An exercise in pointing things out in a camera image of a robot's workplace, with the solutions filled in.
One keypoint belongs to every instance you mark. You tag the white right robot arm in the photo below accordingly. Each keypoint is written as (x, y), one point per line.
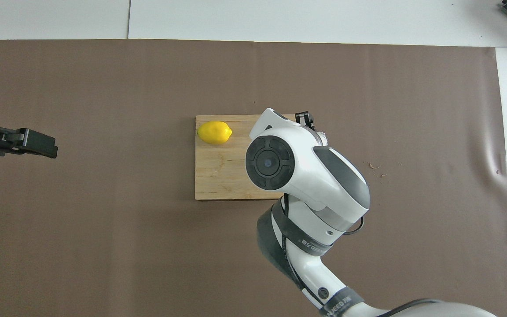
(315, 176)

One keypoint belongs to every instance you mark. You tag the yellow lemon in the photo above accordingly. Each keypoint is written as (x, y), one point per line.
(214, 132)

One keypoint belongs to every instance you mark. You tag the wooden cutting board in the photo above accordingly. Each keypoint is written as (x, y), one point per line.
(218, 171)

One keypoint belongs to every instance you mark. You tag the brown paper table mat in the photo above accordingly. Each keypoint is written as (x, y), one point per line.
(104, 246)

